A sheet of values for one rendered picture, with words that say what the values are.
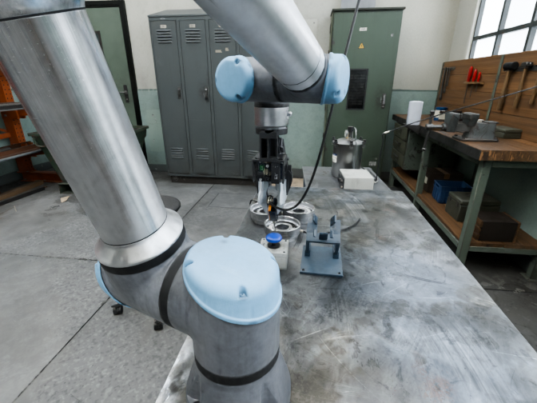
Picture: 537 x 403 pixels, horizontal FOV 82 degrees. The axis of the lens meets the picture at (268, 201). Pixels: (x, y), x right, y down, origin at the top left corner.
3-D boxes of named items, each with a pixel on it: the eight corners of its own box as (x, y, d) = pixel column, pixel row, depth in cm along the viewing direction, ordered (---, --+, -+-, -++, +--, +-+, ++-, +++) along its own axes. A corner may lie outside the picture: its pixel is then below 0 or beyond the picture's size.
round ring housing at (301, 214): (312, 212, 107) (312, 201, 105) (316, 225, 97) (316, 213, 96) (282, 212, 107) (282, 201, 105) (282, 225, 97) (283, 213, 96)
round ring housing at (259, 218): (281, 226, 97) (281, 214, 95) (248, 225, 97) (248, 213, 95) (281, 213, 106) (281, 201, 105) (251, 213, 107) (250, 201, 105)
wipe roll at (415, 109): (403, 123, 282) (407, 100, 274) (417, 123, 280) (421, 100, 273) (407, 125, 271) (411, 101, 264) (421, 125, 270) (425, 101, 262)
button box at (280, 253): (261, 253, 82) (261, 237, 80) (288, 254, 81) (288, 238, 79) (256, 270, 74) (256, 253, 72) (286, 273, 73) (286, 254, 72)
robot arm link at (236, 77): (267, 52, 47) (296, 56, 56) (208, 54, 52) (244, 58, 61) (267, 105, 50) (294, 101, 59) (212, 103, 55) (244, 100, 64)
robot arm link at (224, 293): (252, 397, 34) (248, 297, 29) (164, 349, 40) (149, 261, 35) (295, 326, 44) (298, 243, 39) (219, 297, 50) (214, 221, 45)
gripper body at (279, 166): (250, 185, 68) (249, 129, 64) (258, 174, 76) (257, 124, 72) (284, 186, 67) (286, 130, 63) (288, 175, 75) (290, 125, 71)
